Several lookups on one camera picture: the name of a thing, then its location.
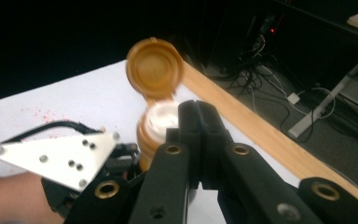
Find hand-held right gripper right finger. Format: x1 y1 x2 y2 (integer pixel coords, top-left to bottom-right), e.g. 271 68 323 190
198 101 235 190

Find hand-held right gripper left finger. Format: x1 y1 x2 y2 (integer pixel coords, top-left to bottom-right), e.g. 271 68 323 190
166 99 201 190

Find orange bottle with flip lid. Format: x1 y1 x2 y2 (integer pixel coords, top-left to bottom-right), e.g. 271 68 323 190
125 36 186 173

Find white power adapter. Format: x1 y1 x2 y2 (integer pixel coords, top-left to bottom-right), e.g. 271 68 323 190
286 92 301 105

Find grey metal desk leg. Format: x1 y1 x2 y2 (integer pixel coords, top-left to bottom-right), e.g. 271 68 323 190
286 50 358 140

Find black device with red light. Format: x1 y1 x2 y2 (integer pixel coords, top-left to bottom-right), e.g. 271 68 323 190
259 14 279 36

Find dark desk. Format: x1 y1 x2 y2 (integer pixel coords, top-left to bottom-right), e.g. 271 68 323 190
273 0 358 43

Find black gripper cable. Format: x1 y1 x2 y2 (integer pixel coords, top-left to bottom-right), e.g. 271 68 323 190
0 119 104 161

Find bundle of black cables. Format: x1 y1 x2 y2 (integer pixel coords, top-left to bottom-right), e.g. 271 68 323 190
222 12 358 147

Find white cable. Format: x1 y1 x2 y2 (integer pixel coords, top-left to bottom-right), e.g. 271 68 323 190
255 34 337 120

